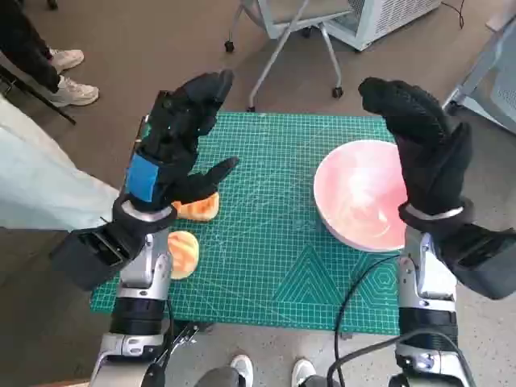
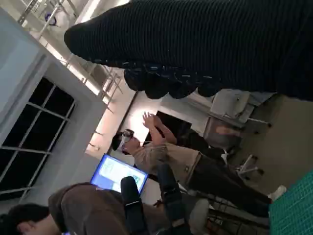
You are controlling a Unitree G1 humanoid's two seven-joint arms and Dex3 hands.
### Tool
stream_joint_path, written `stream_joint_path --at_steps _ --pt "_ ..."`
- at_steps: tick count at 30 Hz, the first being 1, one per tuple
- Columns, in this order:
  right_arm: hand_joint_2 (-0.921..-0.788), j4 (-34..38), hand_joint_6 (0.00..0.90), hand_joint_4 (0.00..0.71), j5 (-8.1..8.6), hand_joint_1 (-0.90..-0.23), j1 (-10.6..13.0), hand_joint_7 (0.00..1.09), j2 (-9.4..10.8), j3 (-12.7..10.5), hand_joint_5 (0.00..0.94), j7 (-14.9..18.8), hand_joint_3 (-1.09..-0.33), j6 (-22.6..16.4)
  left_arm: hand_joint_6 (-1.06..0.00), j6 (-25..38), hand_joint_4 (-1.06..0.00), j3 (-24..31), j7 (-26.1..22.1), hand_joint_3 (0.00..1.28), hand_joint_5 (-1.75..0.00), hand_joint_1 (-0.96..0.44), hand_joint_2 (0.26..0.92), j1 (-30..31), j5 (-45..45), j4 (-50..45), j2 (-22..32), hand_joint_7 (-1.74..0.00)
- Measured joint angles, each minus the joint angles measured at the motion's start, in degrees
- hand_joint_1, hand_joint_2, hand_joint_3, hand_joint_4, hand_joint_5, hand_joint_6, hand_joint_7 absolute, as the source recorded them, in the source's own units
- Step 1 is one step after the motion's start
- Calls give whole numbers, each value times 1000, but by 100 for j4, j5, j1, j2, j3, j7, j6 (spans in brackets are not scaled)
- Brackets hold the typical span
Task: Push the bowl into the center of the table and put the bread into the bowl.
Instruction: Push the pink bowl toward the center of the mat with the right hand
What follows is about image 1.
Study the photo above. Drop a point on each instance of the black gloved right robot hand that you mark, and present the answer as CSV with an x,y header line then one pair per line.
x,y
427,153

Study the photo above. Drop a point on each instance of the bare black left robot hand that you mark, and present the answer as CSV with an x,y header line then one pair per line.
x,y
173,161

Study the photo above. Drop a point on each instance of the long twisted toy bread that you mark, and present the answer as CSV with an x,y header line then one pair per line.
x,y
201,209

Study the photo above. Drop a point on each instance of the pink bowl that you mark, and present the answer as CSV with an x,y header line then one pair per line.
x,y
354,189

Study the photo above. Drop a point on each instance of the round toy bread bun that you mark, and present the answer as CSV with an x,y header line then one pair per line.
x,y
185,254

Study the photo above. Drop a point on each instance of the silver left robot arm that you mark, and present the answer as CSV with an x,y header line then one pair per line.
x,y
141,274

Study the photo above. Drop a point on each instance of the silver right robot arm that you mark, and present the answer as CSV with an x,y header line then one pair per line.
x,y
423,282

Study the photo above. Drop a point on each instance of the grey mesh cart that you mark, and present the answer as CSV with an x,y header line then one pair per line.
x,y
496,80

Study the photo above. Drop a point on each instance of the green cutting mat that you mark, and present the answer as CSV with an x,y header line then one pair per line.
x,y
262,242

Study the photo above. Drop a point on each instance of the white perforated cabinet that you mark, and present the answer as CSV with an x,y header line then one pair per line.
x,y
387,20

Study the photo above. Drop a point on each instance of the black slanted stand bar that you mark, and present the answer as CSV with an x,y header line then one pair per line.
x,y
40,101

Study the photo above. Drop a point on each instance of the beige flat board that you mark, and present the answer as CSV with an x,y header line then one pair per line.
x,y
504,24

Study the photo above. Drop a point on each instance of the grey rolling chair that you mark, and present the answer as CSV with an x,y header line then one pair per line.
x,y
282,36

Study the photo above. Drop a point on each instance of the dark leg with white foot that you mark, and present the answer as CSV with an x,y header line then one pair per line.
x,y
302,369
242,367

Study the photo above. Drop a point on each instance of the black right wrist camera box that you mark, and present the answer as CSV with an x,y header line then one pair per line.
x,y
479,258

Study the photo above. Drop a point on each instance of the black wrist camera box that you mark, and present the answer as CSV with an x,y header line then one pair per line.
x,y
479,258
88,258

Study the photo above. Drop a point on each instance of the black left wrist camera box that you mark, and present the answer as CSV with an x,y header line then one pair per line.
x,y
88,258

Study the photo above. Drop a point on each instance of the black table frame bracket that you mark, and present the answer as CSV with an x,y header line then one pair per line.
x,y
185,334

